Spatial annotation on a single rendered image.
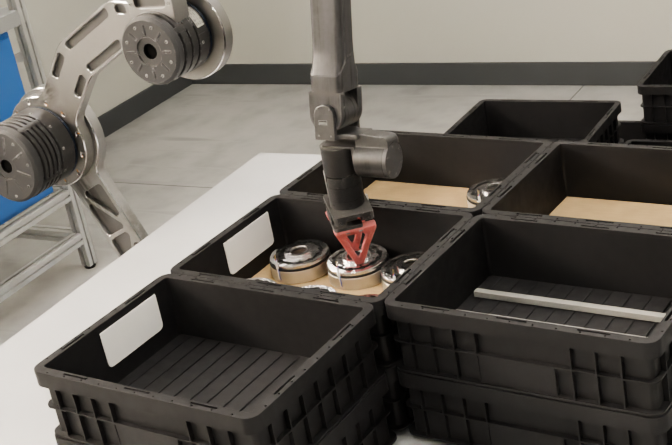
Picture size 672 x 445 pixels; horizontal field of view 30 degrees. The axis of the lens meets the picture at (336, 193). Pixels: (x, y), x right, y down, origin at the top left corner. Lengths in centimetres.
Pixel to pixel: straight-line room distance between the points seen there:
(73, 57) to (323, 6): 97
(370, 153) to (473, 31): 350
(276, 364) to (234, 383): 7
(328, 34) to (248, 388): 54
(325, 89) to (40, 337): 82
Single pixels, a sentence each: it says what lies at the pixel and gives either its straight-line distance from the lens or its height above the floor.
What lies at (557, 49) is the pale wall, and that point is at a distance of 528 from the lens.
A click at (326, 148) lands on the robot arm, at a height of 107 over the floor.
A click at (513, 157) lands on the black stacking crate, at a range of 226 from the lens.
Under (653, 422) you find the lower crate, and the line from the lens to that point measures 165.
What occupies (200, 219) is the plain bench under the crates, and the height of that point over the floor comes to 70.
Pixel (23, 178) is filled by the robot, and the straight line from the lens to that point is 281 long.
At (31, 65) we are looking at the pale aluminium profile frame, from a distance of 420.
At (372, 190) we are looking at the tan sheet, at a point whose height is 83.
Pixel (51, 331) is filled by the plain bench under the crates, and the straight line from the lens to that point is 245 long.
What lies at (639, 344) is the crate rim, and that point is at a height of 93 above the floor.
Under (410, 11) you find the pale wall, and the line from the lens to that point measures 550.
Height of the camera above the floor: 175
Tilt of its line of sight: 22 degrees down
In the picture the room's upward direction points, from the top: 11 degrees counter-clockwise
